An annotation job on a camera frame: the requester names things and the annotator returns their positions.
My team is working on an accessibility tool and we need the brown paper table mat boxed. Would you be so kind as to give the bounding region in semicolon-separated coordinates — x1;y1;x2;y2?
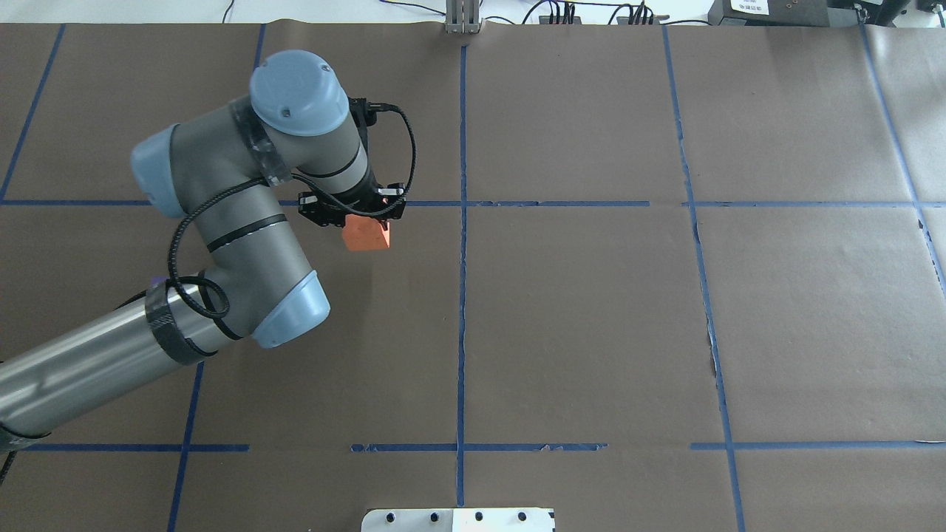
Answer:
2;21;944;531

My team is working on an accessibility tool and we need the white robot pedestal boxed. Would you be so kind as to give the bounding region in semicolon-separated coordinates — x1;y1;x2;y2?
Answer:
361;506;557;531

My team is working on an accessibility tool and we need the black computer box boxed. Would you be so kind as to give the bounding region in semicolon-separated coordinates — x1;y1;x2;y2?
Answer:
707;1;830;27

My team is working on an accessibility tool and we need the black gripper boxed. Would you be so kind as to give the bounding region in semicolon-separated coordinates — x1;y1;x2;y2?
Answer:
298;174;408;227

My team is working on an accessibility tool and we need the orange foam cube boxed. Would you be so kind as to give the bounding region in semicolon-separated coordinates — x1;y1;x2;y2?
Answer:
341;214;391;252

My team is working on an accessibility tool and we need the aluminium frame post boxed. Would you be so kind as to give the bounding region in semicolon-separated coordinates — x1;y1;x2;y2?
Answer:
445;0;483;35

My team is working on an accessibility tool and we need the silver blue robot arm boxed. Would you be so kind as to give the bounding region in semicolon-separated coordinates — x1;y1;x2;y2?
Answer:
1;50;412;451

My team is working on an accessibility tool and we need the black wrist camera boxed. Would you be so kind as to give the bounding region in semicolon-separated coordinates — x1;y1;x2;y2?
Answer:
348;98;378;134

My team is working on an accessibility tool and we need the black camera cable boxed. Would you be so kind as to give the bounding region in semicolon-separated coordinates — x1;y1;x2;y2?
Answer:
167;103;418;342

